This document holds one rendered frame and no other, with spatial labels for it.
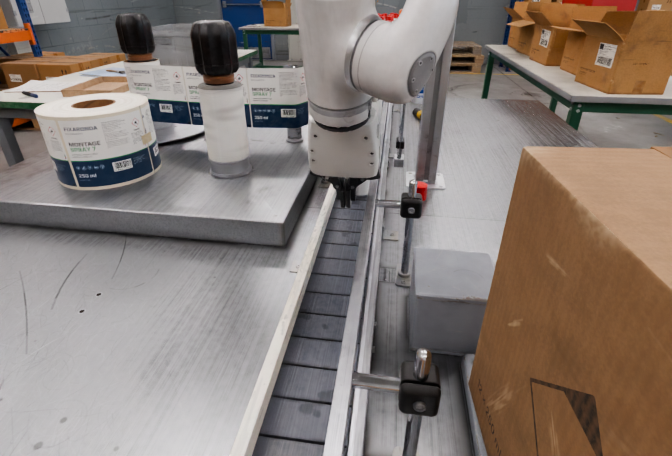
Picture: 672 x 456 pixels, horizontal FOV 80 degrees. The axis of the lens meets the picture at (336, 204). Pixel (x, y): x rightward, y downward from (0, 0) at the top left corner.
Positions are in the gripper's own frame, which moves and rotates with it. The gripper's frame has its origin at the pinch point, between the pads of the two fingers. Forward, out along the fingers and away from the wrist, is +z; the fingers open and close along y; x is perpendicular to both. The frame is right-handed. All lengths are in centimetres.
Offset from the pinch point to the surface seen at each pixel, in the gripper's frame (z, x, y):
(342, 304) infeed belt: -0.9, 19.9, -2.0
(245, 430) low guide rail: -10.9, 36.9, 3.0
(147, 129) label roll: 2.1, -16.6, 43.5
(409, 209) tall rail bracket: -4.1, 6.2, -9.7
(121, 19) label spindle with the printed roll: -8, -46, 60
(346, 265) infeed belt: 1.9, 12.3, -1.5
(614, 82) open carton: 66, -147, -110
